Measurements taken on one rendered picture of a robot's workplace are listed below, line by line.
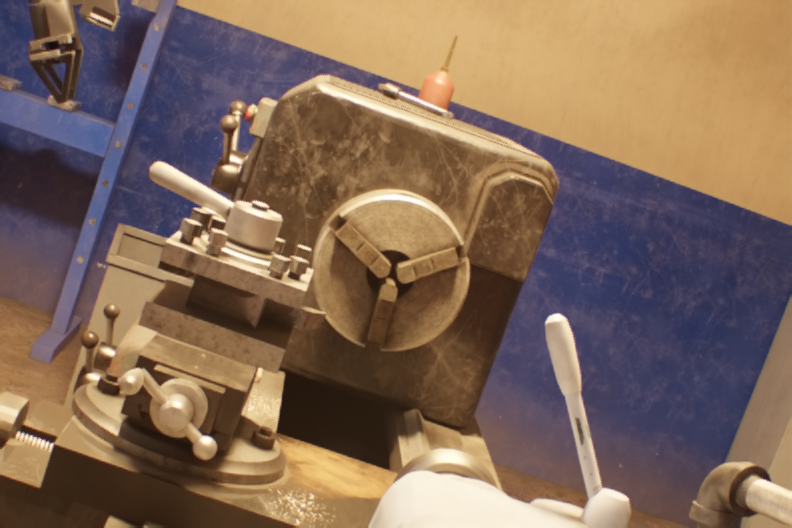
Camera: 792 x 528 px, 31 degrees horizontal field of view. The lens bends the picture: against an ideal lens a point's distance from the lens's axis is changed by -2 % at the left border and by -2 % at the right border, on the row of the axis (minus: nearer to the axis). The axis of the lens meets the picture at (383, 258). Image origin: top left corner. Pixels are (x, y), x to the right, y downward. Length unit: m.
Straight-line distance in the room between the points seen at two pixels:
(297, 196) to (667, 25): 3.59
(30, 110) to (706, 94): 2.66
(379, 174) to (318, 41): 3.31
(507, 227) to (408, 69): 3.35
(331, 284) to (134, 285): 2.25
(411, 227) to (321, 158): 0.27
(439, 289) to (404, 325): 0.08
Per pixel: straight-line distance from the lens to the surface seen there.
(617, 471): 6.13
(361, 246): 2.26
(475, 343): 2.52
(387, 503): 0.93
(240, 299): 1.65
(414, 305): 2.29
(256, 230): 1.65
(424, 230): 2.28
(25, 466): 1.57
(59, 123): 5.34
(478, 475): 1.13
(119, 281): 4.50
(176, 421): 1.44
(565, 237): 5.88
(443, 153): 2.47
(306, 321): 1.74
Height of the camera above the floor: 1.40
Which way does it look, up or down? 7 degrees down
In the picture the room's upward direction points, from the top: 20 degrees clockwise
